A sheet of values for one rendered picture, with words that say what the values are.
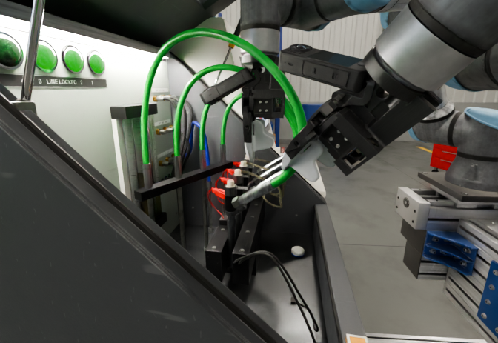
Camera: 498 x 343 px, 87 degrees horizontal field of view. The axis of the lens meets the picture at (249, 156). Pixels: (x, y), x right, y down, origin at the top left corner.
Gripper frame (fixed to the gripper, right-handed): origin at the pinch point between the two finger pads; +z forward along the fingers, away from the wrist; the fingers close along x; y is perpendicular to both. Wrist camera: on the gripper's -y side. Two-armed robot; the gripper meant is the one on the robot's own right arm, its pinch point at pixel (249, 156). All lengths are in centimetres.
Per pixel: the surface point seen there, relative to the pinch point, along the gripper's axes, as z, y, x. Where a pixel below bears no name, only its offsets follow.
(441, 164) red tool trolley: 96, 237, 369
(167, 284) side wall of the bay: 3.4, -1.9, -34.7
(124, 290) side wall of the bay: 4.6, -6.3, -34.7
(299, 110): -11.0, 9.7, -14.4
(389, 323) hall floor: 119, 70, 81
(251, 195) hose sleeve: 4.1, 2.3, -11.6
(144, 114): -8.6, -22.7, -0.8
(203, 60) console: -23.3, -21.1, 35.2
